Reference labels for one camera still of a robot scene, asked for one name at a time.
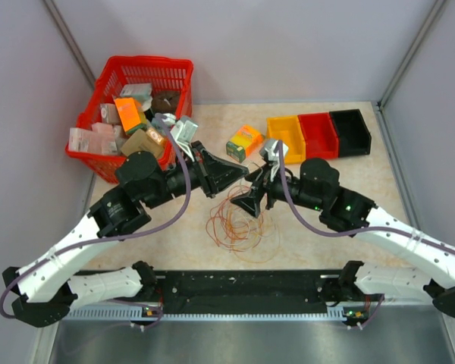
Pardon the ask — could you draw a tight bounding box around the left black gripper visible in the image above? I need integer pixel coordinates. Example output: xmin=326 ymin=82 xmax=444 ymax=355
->
xmin=144 ymin=141 xmax=249 ymax=210

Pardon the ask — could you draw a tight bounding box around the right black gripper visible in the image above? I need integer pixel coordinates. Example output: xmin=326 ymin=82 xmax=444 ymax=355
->
xmin=231 ymin=162 xmax=325 ymax=218

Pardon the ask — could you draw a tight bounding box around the yellow thin cable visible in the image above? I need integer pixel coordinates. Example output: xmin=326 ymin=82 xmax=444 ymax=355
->
xmin=231 ymin=212 xmax=285 ymax=262

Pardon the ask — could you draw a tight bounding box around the orange thin cable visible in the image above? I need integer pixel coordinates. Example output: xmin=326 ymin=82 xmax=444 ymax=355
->
xmin=204 ymin=181 xmax=274 ymax=255

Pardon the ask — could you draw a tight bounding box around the white thin cable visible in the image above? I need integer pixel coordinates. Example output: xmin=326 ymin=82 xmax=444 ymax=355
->
xmin=227 ymin=161 xmax=278 ymax=251

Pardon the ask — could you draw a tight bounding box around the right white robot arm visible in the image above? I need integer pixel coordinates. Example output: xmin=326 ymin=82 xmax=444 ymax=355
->
xmin=231 ymin=158 xmax=455 ymax=319

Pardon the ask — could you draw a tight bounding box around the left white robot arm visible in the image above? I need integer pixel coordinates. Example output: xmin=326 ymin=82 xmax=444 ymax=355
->
xmin=0 ymin=142 xmax=249 ymax=328

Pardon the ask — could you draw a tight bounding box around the orange green sponge pack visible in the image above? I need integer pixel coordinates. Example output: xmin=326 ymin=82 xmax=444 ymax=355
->
xmin=225 ymin=124 xmax=265 ymax=163

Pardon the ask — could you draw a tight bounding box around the yellow plastic bin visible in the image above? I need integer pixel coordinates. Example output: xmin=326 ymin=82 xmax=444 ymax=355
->
xmin=266 ymin=115 xmax=306 ymax=164

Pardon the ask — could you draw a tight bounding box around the brown cardboard box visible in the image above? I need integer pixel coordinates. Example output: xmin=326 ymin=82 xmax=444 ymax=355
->
xmin=121 ymin=127 xmax=167 ymax=158

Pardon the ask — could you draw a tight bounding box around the red plastic bin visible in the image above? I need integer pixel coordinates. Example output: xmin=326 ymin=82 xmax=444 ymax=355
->
xmin=298 ymin=112 xmax=339 ymax=159

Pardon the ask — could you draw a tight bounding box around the brown round tape roll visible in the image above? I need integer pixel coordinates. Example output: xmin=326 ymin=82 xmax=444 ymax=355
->
xmin=151 ymin=90 xmax=180 ymax=114

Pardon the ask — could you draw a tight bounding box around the red plastic shopping basket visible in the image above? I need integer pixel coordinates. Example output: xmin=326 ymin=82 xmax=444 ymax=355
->
xmin=65 ymin=55 xmax=194 ymax=184

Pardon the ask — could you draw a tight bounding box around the teal white box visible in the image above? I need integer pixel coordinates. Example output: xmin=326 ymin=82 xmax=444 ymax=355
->
xmin=120 ymin=83 xmax=152 ymax=102

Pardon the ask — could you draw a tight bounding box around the orange box in basket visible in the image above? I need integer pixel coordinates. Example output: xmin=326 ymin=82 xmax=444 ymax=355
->
xmin=114 ymin=97 xmax=147 ymax=135

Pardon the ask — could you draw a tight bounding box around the black plastic bin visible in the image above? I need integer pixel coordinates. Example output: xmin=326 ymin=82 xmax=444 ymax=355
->
xmin=329 ymin=109 xmax=372 ymax=158

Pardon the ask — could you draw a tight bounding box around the pink clear box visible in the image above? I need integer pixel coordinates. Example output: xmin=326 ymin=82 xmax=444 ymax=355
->
xmin=68 ymin=127 xmax=118 ymax=155

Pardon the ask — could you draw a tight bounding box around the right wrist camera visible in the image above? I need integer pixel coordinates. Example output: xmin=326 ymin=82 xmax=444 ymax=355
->
xmin=259 ymin=139 xmax=290 ymax=166

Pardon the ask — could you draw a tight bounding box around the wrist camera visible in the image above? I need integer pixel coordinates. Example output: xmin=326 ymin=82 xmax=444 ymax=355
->
xmin=161 ymin=113 xmax=198 ymax=152
xmin=259 ymin=139 xmax=290 ymax=166

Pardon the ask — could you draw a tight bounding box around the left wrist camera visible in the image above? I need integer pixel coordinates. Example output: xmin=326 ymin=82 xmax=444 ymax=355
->
xmin=161 ymin=113 xmax=198 ymax=152

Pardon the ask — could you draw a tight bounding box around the grey cable duct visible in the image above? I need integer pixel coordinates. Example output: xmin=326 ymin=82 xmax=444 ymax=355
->
xmin=64 ymin=304 xmax=364 ymax=322

